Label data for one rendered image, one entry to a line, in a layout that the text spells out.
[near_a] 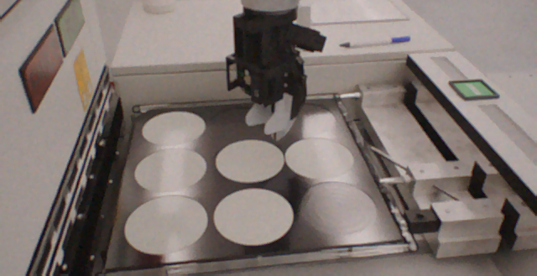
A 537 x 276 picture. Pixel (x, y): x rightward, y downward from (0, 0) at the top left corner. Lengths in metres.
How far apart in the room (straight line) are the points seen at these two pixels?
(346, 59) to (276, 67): 0.29
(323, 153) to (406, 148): 0.14
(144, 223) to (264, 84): 0.23
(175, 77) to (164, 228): 0.33
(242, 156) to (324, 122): 0.16
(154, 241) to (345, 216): 0.23
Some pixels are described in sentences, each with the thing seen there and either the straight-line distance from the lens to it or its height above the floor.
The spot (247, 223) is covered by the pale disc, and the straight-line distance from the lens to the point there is 0.59.
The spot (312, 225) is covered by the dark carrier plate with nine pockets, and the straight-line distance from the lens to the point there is 0.59.
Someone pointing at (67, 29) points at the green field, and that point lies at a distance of 0.64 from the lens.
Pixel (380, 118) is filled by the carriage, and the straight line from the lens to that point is 0.84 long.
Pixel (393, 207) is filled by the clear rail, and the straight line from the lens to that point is 0.63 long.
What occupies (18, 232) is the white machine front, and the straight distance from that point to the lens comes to 0.48.
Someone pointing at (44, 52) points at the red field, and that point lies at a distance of 0.56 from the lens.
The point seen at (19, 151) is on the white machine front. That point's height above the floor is 1.07.
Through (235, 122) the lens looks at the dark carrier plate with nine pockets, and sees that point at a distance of 0.78.
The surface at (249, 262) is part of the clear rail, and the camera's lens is 0.55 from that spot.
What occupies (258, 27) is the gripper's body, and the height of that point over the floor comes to 1.11.
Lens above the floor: 1.32
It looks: 33 degrees down
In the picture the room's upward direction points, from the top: straight up
